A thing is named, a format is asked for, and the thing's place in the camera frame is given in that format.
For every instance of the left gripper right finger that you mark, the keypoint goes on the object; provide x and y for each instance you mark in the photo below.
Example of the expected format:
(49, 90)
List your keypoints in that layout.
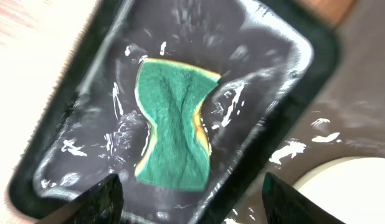
(285, 205)

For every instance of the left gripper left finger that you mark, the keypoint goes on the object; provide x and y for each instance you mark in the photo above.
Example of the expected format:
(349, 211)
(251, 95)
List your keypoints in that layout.
(100, 204)

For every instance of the white plate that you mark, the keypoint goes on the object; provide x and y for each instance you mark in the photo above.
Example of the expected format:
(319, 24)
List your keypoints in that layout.
(351, 189)

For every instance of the green and yellow sponge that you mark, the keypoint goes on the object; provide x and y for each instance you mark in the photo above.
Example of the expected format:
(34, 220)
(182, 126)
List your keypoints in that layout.
(169, 95)

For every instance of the dark brown serving tray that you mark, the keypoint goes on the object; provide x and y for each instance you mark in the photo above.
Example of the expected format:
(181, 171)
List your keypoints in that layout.
(347, 118)

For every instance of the black water basin tray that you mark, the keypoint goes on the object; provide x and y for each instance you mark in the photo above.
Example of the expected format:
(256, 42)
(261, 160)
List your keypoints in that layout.
(272, 57)

